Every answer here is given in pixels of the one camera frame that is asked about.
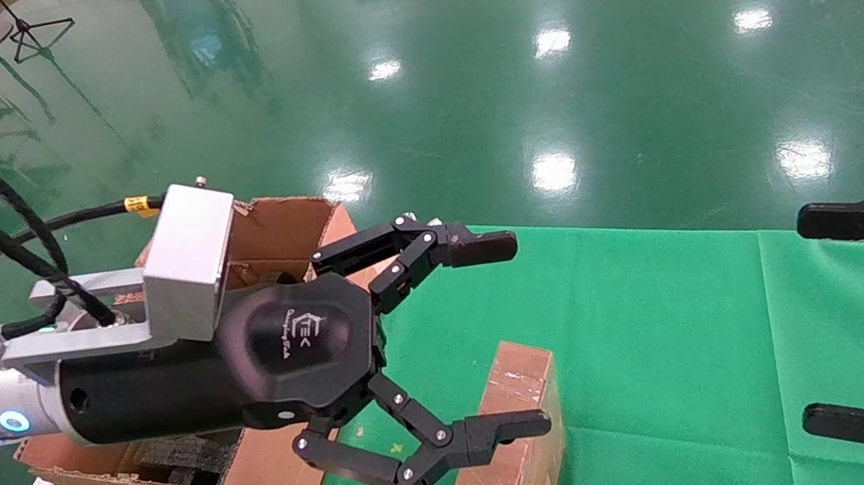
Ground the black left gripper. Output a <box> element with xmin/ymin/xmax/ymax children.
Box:
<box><xmin>38</xmin><ymin>196</ymin><xmax>561</xmax><ymax>485</ymax></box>

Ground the small taped cardboard box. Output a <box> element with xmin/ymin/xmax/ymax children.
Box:
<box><xmin>414</xmin><ymin>333</ymin><xmax>576</xmax><ymax>485</ymax></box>

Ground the large open cardboard carton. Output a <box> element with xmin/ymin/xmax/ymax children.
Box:
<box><xmin>0</xmin><ymin>182</ymin><xmax>401</xmax><ymax>485</ymax></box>

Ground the green table cloth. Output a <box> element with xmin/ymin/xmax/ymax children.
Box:
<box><xmin>255</xmin><ymin>157</ymin><xmax>864</xmax><ymax>485</ymax></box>

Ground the black foam block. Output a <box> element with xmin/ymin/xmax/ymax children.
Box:
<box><xmin>133</xmin><ymin>424</ymin><xmax>249</xmax><ymax>485</ymax></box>

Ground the black tripod stand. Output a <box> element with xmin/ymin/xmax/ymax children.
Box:
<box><xmin>0</xmin><ymin>0</ymin><xmax>81</xmax><ymax>66</ymax></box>

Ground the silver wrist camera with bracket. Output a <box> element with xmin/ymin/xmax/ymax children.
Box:
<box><xmin>0</xmin><ymin>171</ymin><xmax>259</xmax><ymax>391</ymax></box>

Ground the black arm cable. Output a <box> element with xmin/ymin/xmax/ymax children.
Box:
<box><xmin>0</xmin><ymin>137</ymin><xmax>185</xmax><ymax>344</ymax></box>

